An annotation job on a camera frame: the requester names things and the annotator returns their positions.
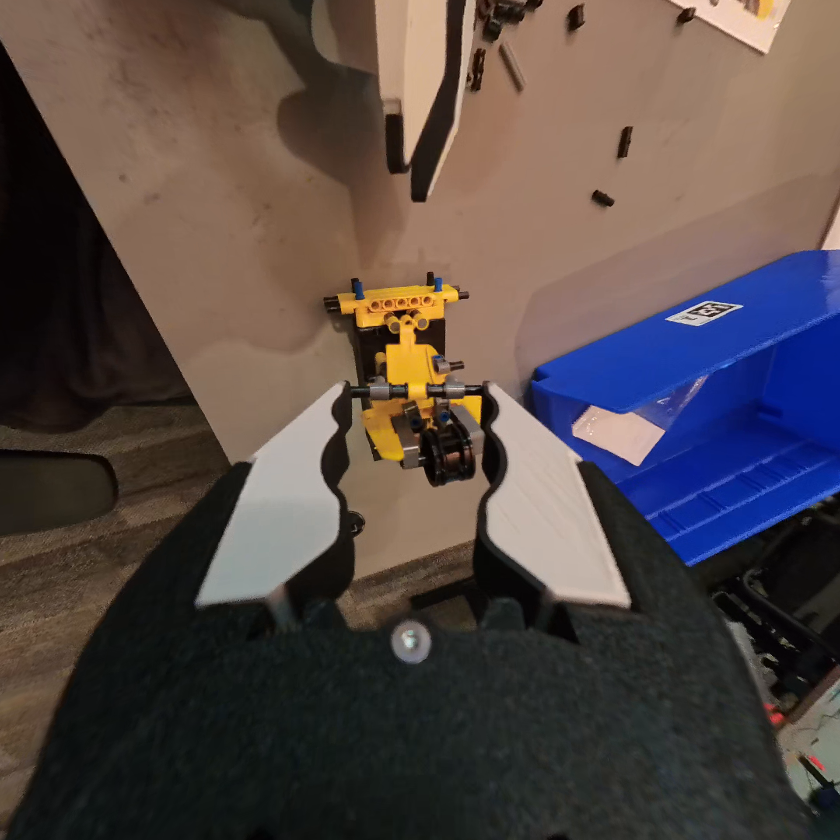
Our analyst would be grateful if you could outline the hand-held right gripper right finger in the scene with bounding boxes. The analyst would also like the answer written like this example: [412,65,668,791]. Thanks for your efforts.
[472,381,632,631]

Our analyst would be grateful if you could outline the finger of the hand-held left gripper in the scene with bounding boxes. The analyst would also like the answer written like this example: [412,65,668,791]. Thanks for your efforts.
[376,0,477,203]

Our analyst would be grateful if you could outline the yellow toy brick model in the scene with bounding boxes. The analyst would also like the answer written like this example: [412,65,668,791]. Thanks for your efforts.
[323,271,492,490]

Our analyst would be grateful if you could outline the clear plastic bag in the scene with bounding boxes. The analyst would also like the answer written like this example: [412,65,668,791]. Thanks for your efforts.
[570,376,714,468]

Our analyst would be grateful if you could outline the grey toy axle piece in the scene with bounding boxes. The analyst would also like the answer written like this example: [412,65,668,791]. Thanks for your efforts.
[498,42,528,92]

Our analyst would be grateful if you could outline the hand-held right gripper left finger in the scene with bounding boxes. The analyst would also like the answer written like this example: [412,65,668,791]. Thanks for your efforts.
[194,381,358,631]

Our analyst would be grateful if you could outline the paper instruction sheet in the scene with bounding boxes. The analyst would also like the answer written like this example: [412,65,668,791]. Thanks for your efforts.
[668,0,793,55]

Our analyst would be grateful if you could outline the person's black clothed torso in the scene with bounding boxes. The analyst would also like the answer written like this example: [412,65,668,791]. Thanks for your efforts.
[0,39,193,435]

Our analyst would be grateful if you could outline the blue plastic bin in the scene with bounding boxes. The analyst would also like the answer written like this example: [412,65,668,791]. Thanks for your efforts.
[529,249,840,569]

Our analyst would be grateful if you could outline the black cable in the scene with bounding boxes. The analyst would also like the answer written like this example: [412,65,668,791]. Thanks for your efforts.
[742,567,840,652]

